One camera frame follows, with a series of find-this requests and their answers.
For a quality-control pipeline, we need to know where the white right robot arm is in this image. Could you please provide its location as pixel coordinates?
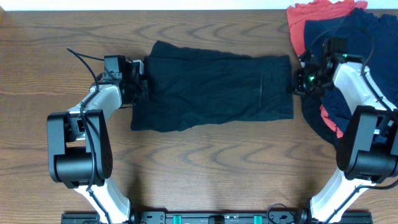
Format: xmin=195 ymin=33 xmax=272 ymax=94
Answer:
xmin=291 ymin=53 xmax=397 ymax=223

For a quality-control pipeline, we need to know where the navy blue garment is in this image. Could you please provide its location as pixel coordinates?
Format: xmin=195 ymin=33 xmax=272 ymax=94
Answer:
xmin=304 ymin=8 xmax=397 ymax=131

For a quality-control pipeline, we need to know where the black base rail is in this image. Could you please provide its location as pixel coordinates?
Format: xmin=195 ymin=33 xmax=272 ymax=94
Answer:
xmin=60 ymin=210 xmax=373 ymax=224

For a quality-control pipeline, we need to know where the red garment in pile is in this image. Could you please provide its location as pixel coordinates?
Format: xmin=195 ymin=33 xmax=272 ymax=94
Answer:
xmin=287 ymin=0 xmax=368 ymax=139

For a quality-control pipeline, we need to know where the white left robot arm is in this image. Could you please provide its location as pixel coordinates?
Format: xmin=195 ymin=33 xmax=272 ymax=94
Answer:
xmin=47 ymin=80 xmax=149 ymax=223

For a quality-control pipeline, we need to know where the black garment in pile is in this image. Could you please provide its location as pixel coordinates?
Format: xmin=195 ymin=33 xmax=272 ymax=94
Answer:
xmin=301 ymin=95 xmax=339 ymax=148

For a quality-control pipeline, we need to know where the black shorts white waistband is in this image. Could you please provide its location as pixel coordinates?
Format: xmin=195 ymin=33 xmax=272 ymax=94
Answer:
xmin=131 ymin=40 xmax=294 ymax=133

